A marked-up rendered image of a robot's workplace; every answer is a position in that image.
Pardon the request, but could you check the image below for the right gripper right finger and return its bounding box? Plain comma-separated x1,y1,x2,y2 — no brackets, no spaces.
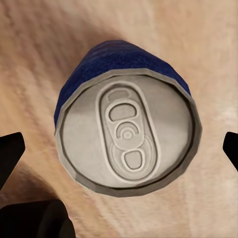
223,132,238,171

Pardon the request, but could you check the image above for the can of soda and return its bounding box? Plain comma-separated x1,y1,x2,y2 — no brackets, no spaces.
54,39,203,199

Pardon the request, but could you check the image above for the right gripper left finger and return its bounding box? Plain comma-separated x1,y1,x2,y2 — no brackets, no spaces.
0,132,25,190

